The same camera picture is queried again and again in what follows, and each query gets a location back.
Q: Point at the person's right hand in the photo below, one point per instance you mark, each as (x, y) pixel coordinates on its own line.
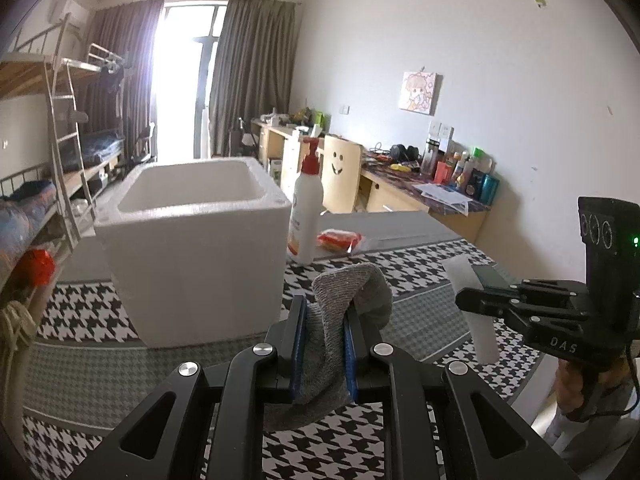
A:
(567, 385)

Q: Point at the white cloth strip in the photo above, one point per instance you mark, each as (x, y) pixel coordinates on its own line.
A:
(462, 272)

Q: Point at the white papers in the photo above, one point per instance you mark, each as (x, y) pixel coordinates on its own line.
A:
(442, 195)

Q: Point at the person's leg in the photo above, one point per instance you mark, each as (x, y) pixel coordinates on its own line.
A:
(595, 437)

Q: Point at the glass balcony door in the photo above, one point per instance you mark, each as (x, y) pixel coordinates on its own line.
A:
(185, 75)

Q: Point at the white pump bottle red collar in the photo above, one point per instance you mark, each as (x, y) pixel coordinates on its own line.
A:
(305, 210)

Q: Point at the row of bottles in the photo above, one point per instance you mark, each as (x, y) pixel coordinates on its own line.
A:
(465, 175)

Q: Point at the brown curtain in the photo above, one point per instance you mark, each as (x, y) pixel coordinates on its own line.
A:
(125, 60)
(250, 70)

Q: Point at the white air conditioner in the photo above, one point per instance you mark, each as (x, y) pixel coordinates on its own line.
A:
(69, 12)

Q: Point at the red snack packet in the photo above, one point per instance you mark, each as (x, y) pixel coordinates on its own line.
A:
(340, 240)

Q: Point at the red plastic bag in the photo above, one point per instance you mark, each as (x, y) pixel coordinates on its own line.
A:
(34, 266)

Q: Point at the small wall picture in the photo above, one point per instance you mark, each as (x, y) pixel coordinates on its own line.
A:
(420, 92)

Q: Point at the metal bunk bed wooden slats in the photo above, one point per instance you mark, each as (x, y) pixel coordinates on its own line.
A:
(20, 77)

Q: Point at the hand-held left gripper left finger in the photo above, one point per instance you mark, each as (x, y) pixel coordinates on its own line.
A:
(298, 350)

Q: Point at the black headphones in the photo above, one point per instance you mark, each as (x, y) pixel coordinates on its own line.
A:
(404, 152)

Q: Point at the metal bunk ladder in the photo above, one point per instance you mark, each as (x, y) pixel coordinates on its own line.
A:
(67, 160)

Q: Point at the blue patterned quilt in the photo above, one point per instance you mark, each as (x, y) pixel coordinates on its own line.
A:
(25, 210)

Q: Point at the metal bunk bed dark bedding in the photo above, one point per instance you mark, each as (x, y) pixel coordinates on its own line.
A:
(100, 152)

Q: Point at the grey sock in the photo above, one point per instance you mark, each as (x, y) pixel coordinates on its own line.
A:
(330, 290)

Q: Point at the yellow object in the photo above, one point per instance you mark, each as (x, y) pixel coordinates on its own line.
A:
(400, 166)

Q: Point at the dark hanging clothes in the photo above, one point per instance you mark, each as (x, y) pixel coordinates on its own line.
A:
(111, 90)

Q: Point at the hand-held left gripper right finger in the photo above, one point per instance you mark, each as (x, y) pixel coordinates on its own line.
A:
(351, 355)

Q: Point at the wooden chair smiley face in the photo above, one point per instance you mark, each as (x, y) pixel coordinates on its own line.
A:
(340, 175)

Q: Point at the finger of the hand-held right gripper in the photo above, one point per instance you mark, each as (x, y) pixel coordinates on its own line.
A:
(495, 306)
(545, 291)

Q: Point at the long wooden desk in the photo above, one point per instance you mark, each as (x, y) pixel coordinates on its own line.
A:
(390, 195)

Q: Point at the white foam box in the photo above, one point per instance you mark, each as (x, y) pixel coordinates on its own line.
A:
(200, 270)

